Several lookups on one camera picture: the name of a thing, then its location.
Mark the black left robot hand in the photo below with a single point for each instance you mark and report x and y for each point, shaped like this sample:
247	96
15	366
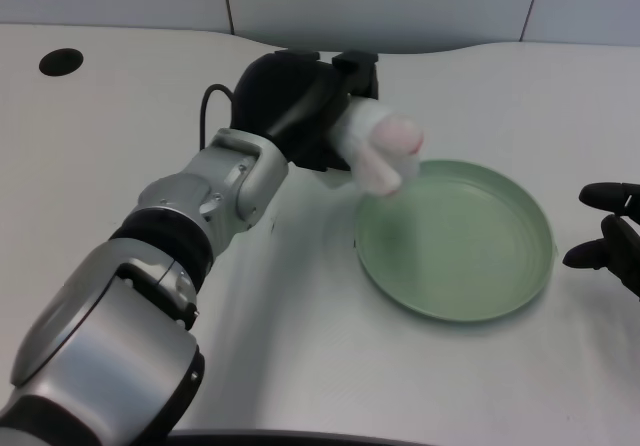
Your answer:
300	106

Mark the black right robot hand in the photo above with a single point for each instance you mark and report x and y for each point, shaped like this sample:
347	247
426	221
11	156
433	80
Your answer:
617	236

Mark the green round plate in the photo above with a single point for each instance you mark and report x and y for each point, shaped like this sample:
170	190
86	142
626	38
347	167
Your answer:
455	246

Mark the white rabbit doll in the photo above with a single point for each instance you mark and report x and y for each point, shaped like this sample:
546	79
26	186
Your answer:
385	146

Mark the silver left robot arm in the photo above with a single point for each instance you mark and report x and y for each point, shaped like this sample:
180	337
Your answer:
135	276

